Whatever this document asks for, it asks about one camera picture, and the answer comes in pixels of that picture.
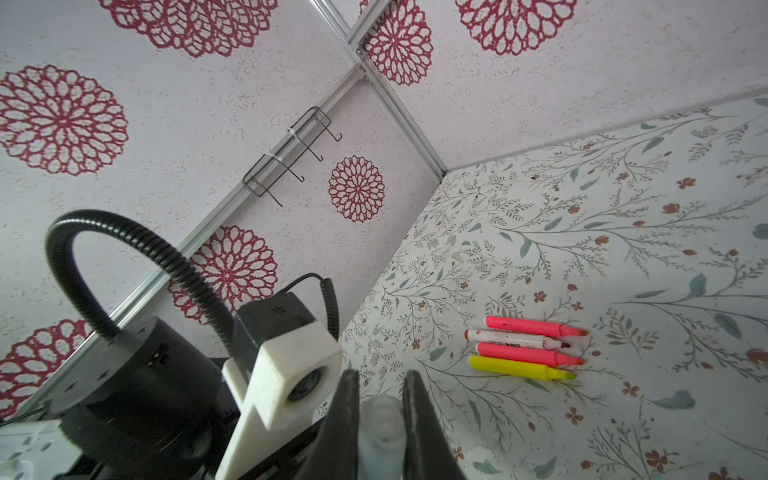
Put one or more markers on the lower pink highlighter pen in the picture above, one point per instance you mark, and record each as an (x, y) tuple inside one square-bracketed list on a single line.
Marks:
[(543, 357)]

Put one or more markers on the pink highlighter pen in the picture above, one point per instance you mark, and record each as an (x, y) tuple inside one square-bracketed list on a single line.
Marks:
[(533, 327), (543, 357)]

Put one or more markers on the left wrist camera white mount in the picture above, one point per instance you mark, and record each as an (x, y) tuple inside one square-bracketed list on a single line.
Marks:
[(284, 364)]

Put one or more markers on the upper pink highlighter pen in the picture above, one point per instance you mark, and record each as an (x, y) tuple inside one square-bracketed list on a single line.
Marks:
[(533, 327)]

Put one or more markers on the black wire wall rack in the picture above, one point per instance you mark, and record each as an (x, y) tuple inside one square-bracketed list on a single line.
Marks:
[(273, 165)]

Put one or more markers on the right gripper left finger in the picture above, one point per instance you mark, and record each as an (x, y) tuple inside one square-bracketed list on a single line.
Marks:
[(334, 454)]

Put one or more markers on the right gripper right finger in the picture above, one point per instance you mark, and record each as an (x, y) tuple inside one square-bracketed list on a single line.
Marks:
[(427, 455)]

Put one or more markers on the yellow highlighter pen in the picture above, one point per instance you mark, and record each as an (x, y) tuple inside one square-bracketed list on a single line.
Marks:
[(519, 369)]

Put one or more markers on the white red marker pen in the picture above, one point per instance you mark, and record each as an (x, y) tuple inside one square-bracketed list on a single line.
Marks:
[(515, 339)]

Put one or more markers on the clear pen cap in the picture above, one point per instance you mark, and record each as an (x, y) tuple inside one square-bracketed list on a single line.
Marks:
[(381, 439)]

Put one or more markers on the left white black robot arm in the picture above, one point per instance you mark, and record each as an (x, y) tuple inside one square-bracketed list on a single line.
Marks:
[(147, 404)]

